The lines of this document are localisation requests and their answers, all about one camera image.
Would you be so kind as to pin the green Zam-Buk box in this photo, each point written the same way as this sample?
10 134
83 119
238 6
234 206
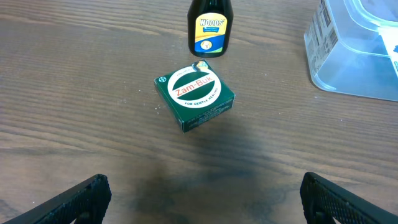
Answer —
194 94

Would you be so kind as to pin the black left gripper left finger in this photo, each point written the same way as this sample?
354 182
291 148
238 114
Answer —
85 203

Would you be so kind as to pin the clear plastic container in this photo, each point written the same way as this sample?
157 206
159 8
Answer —
346 54

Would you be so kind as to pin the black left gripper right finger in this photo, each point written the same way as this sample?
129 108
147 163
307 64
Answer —
325 202

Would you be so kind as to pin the dark Woods syrup bottle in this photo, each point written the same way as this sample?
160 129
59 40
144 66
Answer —
209 27

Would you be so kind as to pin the blue white medicine box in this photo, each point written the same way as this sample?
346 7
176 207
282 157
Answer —
389 36

